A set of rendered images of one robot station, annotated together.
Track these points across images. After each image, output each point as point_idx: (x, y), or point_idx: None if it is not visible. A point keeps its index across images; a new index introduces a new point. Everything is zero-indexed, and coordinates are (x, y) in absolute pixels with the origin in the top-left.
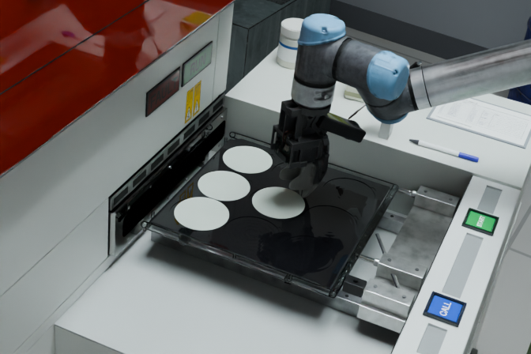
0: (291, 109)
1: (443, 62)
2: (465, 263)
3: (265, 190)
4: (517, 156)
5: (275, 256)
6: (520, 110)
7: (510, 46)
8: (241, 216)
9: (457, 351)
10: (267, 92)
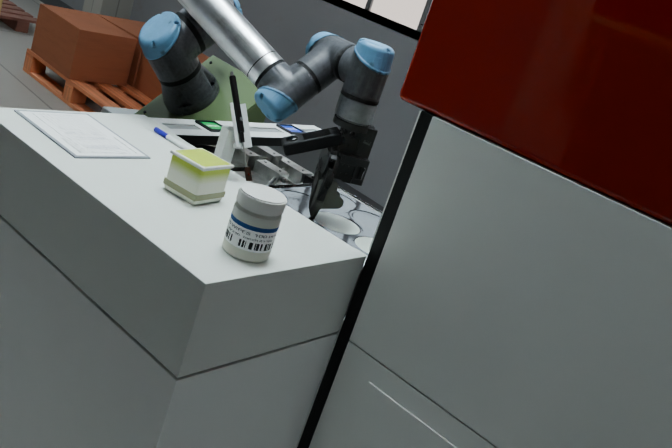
0: (373, 126)
1: (259, 36)
2: (250, 130)
3: (342, 231)
4: (106, 117)
5: (359, 206)
6: (16, 119)
7: None
8: (374, 229)
9: (300, 125)
10: (312, 239)
